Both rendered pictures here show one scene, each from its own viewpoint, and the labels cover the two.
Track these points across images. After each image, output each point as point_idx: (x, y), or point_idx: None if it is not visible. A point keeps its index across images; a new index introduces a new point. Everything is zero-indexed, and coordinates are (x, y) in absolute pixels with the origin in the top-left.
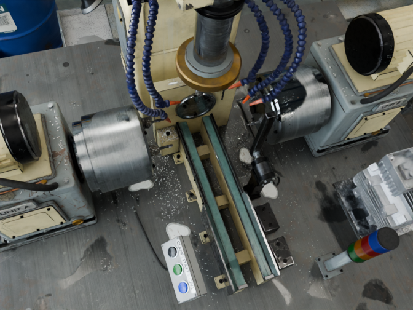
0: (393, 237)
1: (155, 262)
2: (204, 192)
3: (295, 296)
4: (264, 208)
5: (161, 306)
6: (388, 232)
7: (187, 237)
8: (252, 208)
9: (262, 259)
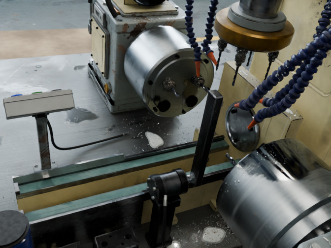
0: (3, 234)
1: (68, 151)
2: (139, 159)
3: None
4: (128, 238)
5: (22, 156)
6: (15, 227)
7: (71, 104)
8: (119, 199)
9: (48, 212)
